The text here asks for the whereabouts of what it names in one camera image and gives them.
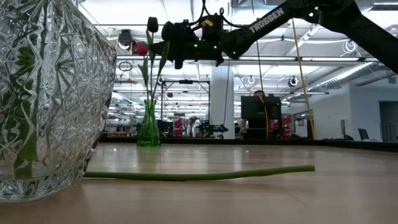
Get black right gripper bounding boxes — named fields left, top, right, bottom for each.
left=149, top=14, right=226, bottom=70

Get red artificial tulip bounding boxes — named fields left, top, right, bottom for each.
left=136, top=40, right=152, bottom=101

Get green glass vase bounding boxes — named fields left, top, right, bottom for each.
left=136, top=98, right=162, bottom=147

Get long green stem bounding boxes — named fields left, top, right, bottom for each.
left=83, top=164, right=316, bottom=182

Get clear cut-glass vase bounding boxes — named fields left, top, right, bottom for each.
left=0, top=0, right=118, bottom=203

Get white building pillar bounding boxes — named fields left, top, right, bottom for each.
left=210, top=65, right=236, bottom=140

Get white LED light bar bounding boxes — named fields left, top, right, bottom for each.
left=116, top=55, right=398, bottom=62

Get grey door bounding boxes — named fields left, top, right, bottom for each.
left=378, top=101, right=398, bottom=143

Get black metal gantry frame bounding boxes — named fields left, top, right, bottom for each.
left=160, top=79, right=211, bottom=138

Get black ceiling cord reel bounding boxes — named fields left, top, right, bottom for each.
left=118, top=29, right=134, bottom=48

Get thin black hanging cable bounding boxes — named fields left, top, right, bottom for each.
left=222, top=58, right=231, bottom=126

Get yellow hanging cable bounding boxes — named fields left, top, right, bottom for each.
left=291, top=18, right=316, bottom=141

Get black aluminium table frame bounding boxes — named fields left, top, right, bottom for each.
left=99, top=136, right=398, bottom=153

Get silver ventilation duct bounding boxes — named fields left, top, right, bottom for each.
left=306, top=60, right=398, bottom=94

